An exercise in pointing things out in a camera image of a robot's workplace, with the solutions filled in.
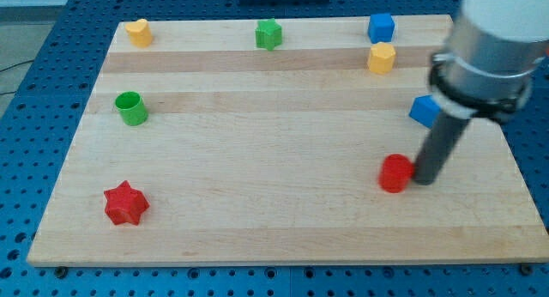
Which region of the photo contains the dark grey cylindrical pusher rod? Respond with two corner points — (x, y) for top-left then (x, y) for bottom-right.
(413, 111), (470, 185)

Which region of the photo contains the blue cube block right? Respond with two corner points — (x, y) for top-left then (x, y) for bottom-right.
(408, 95), (441, 128)

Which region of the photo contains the black cable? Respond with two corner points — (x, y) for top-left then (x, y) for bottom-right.
(0, 59), (34, 96)

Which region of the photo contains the blue cube block top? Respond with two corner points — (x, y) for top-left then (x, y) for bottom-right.
(367, 13), (395, 44)

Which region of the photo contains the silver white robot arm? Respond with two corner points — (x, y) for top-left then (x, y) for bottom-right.
(413, 0), (548, 185)

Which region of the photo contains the yellow heart block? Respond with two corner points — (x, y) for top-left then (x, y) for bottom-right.
(124, 19), (154, 48)

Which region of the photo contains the green cylinder block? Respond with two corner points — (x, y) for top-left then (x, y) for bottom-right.
(114, 91), (148, 126)

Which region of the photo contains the red cylinder block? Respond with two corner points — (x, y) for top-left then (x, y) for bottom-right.
(377, 154), (414, 193)

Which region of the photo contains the blue cube block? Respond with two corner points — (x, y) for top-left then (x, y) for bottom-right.
(367, 13), (395, 44)
(408, 95), (441, 128)

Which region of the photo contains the yellow hexagon block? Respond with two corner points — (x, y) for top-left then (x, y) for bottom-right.
(367, 42), (396, 75)

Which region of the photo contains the red star block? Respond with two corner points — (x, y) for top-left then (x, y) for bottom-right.
(104, 180), (149, 226)

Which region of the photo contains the wooden board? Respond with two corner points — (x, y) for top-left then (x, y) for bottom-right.
(27, 15), (548, 267)

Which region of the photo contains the green star block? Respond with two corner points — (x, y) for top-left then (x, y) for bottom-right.
(255, 18), (282, 51)

